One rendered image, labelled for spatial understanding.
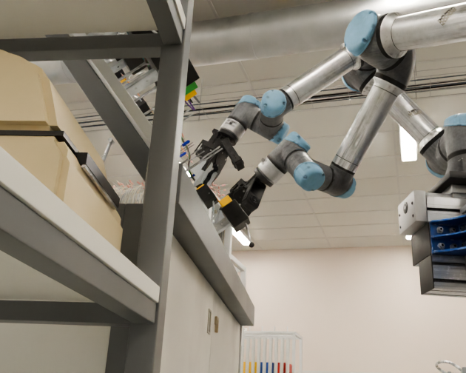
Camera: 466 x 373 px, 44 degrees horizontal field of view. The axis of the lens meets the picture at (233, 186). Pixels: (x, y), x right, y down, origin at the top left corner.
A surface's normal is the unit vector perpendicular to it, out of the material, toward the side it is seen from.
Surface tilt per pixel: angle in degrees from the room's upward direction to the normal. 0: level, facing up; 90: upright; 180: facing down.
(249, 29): 109
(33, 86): 90
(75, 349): 90
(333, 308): 90
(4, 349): 90
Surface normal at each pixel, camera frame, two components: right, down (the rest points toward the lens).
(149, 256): -0.13, -0.37
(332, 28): -0.24, 0.39
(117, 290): 0.99, 0.00
